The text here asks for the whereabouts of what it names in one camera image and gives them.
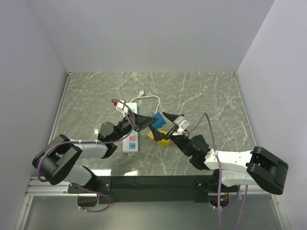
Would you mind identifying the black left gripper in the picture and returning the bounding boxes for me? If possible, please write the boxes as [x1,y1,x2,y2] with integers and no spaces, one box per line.
[111,109,157,142]

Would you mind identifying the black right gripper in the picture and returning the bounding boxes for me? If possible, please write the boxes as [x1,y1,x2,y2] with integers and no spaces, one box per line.
[149,111,192,157]

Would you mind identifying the blue cube socket adapter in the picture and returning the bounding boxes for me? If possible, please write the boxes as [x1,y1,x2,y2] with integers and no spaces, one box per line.
[149,112,166,129]

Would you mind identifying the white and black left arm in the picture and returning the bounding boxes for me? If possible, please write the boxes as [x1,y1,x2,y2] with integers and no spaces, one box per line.
[32,112,156,193]

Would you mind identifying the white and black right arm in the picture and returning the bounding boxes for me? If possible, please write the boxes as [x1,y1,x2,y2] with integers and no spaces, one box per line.
[149,113,289,195]

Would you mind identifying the small orange plug adapter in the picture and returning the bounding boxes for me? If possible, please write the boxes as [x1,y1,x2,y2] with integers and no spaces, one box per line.
[147,131,155,141]

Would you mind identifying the yellow cube socket adapter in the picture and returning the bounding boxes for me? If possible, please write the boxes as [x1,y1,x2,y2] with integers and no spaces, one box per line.
[157,130,170,147]

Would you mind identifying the white power strip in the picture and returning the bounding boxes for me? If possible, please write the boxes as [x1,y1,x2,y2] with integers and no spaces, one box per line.
[122,102,139,156]

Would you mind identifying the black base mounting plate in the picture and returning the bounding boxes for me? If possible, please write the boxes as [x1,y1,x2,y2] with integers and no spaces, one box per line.
[68,174,238,207]

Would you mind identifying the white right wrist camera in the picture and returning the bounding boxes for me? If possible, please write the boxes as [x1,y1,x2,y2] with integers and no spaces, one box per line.
[173,115,189,135]

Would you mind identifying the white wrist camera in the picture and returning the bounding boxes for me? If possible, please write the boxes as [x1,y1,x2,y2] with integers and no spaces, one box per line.
[113,100,128,114]
[173,115,189,135]

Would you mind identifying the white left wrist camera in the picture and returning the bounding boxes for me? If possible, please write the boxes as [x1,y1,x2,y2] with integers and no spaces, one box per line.
[113,100,128,114]

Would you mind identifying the white power strip cable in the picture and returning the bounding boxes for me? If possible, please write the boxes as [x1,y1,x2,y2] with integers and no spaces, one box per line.
[130,90,162,113]

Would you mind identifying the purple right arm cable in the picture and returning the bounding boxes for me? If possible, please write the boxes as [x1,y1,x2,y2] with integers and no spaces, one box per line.
[183,112,249,230]

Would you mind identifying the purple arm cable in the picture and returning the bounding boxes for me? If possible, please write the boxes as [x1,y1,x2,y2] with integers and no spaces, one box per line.
[183,112,249,230]
[35,98,135,213]

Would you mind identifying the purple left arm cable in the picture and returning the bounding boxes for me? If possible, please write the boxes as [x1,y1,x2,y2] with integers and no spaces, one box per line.
[35,98,135,213]

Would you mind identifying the aluminium frame rail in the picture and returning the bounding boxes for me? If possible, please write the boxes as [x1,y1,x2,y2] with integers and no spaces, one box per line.
[14,71,74,230]

